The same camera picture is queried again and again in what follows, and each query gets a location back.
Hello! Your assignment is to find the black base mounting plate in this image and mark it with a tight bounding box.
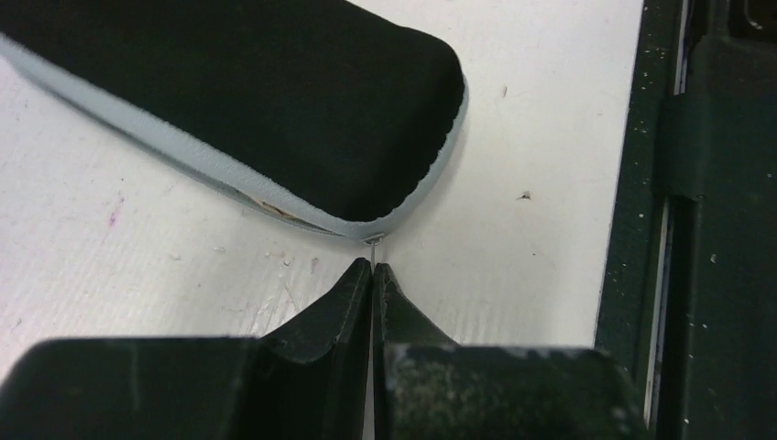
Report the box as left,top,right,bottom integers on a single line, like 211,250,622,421
595,1,776,439

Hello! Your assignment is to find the black grey umbrella case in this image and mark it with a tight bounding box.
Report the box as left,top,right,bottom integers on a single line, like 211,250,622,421
1,1,468,242

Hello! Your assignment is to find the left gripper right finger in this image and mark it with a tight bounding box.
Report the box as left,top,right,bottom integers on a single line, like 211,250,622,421
373,263,648,439

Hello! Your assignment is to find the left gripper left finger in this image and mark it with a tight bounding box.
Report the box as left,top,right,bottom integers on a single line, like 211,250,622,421
1,258,372,439

